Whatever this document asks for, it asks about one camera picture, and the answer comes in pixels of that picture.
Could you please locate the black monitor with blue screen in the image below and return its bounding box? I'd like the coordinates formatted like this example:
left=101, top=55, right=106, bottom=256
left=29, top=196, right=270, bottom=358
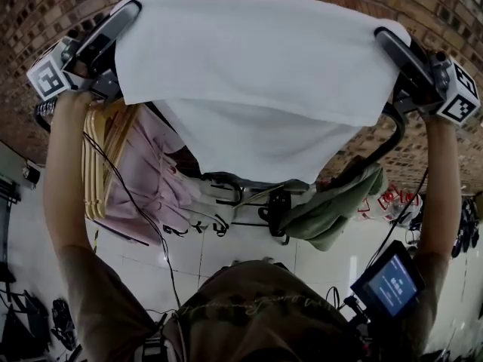
left=349, top=239, right=426, bottom=319

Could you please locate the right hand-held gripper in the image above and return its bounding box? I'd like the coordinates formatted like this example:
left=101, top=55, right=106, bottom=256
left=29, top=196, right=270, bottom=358
left=373, top=26, right=482, bottom=128

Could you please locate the person's left forearm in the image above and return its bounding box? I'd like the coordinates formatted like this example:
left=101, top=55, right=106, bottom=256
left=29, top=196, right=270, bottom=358
left=42, top=90, right=100, bottom=258

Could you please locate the person's right forearm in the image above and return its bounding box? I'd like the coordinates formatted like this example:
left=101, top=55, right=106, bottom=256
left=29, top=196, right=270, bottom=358
left=410, top=114, right=466, bottom=265

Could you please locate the black tangled gear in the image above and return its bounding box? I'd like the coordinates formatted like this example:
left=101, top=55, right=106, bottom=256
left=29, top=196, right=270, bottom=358
left=50, top=298, right=83, bottom=352

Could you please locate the person's olive shirt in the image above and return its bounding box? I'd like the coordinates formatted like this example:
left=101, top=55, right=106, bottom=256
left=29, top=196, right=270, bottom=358
left=56, top=244, right=452, bottom=362

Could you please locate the white cloth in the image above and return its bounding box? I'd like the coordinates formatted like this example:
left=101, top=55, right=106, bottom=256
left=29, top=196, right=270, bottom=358
left=112, top=0, right=413, bottom=185

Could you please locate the pink garment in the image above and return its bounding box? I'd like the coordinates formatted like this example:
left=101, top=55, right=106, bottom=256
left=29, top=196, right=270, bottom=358
left=100, top=104, right=207, bottom=243

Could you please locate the white garment with black straps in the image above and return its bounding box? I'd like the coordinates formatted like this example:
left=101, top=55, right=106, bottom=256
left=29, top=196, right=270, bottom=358
left=177, top=173, right=245, bottom=238

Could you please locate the thin black cable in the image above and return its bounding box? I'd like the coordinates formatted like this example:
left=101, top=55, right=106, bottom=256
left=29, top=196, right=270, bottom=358
left=368, top=167, right=430, bottom=265
left=82, top=130, right=184, bottom=311

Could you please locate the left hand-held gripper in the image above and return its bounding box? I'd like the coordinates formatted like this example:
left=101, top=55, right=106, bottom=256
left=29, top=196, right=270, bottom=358
left=26, top=0, right=143, bottom=102

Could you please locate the black monitor mount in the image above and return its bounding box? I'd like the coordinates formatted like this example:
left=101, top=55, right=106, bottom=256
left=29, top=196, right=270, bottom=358
left=342, top=294, right=377, bottom=341

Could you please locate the green garment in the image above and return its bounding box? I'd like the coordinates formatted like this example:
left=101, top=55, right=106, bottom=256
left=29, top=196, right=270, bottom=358
left=279, top=163, right=386, bottom=253

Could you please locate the bundle of wooden hangers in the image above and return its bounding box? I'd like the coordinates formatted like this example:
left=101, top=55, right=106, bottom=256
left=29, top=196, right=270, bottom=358
left=82, top=100, right=137, bottom=222

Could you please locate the black folded stand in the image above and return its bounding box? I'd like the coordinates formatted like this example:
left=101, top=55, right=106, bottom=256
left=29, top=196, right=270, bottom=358
left=0, top=261, right=51, bottom=356

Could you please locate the black chest-mounted device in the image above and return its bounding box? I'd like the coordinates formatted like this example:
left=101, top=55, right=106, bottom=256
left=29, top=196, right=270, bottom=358
left=141, top=333, right=179, bottom=362

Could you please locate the clear red-printed plastic bag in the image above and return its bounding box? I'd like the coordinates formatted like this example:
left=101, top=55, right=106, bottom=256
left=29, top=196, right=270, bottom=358
left=357, top=183, right=423, bottom=228

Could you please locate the pile of black cables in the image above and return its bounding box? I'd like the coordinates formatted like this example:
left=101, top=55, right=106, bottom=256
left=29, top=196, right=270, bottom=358
left=451, top=197, right=483, bottom=259

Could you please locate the black clothes rack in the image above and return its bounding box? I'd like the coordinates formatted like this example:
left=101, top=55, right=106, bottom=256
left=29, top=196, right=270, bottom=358
left=35, top=100, right=408, bottom=247

